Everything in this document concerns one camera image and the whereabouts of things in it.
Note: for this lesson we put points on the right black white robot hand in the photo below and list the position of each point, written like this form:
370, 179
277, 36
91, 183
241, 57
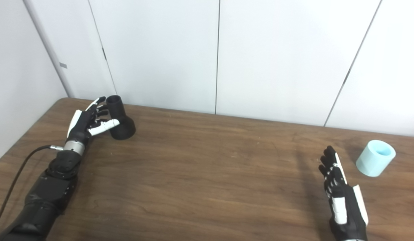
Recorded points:
345, 207

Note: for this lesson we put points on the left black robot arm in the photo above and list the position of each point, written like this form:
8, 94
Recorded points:
49, 190

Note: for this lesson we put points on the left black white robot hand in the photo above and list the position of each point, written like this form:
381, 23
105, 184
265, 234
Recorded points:
81, 124

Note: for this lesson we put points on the white corner wall post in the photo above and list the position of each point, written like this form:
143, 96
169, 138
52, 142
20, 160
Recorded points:
49, 50

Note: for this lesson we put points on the black funnel-shaped nozzle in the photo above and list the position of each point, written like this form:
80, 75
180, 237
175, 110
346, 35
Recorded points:
121, 125

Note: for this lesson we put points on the light blue cylinder cup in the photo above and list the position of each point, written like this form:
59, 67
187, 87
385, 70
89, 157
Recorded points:
374, 160

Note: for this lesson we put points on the small grey wall tag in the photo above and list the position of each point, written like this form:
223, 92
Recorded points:
63, 65

